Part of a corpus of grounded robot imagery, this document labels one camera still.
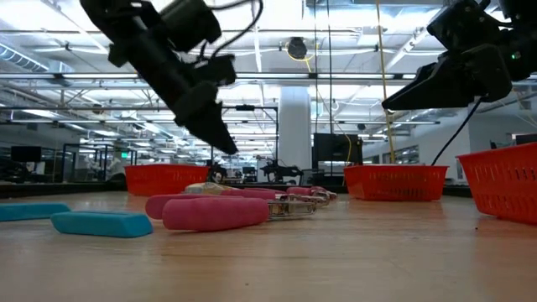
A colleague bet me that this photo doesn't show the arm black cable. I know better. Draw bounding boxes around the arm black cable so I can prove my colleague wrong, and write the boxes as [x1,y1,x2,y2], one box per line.
[430,95,487,167]
[199,0,264,62]

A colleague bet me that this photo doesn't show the yellow white glue tube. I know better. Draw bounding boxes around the yellow white glue tube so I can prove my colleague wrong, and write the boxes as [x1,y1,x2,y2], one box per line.
[183,181,238,195]

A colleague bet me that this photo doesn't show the red plastic basket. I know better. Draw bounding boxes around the red plastic basket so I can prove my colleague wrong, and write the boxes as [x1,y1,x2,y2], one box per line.
[124,163,210,197]
[456,141,537,227]
[342,164,450,202]

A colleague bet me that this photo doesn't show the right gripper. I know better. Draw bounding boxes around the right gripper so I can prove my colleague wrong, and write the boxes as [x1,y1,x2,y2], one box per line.
[381,20,537,112]

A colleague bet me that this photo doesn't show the distant black monitor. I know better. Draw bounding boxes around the distant black monitor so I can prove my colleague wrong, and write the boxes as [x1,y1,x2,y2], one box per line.
[10,145,43,164]

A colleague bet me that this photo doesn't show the distant black rig frame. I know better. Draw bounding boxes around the distant black rig frame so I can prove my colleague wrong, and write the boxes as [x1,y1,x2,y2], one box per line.
[209,104,280,185]

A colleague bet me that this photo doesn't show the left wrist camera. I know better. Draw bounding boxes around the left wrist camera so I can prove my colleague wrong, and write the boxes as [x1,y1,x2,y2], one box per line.
[193,53,238,88]

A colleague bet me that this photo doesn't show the black hanging cable with coil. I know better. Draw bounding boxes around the black hanging cable with coil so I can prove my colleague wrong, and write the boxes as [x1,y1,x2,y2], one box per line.
[326,0,335,177]

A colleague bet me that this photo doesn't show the yellow hanging cable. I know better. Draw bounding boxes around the yellow hanging cable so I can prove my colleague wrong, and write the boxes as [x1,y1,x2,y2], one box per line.
[375,0,398,165]

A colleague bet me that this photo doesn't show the thin black hanging cable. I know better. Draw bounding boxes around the thin black hanging cable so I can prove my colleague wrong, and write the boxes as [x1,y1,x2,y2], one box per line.
[312,0,319,135]

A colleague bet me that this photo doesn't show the large pink handled pliers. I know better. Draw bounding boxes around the large pink handled pliers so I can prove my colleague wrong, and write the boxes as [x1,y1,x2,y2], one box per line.
[144,193,318,232]

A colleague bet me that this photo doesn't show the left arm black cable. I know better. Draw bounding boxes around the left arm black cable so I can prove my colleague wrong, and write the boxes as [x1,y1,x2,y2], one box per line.
[199,0,264,62]

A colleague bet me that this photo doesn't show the black mesh computer case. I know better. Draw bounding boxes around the black mesh computer case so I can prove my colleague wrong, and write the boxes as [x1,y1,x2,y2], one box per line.
[312,133,364,177]

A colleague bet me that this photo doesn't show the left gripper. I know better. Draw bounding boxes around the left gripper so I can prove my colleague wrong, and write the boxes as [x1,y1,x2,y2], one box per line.
[107,28,240,156]

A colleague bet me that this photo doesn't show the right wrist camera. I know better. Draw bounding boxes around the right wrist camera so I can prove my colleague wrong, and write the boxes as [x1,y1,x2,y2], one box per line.
[426,0,504,48]

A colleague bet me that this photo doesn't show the black ceiling cable reel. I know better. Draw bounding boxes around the black ceiling cable reel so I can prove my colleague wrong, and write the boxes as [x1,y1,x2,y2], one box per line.
[287,36,308,60]

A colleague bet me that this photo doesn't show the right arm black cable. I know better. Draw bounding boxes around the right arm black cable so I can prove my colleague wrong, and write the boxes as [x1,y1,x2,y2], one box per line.
[430,95,487,167]

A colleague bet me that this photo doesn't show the pink-handled hole punch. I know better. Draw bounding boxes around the pink-handled hole punch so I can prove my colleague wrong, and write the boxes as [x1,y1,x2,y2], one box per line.
[286,185,339,201]

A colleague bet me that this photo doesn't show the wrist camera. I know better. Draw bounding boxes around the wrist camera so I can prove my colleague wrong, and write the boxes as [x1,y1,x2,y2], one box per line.
[426,0,504,48]
[193,53,238,88]

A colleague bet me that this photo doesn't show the white building pillar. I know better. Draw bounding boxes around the white building pillar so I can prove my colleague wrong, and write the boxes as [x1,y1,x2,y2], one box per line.
[278,86,314,171]

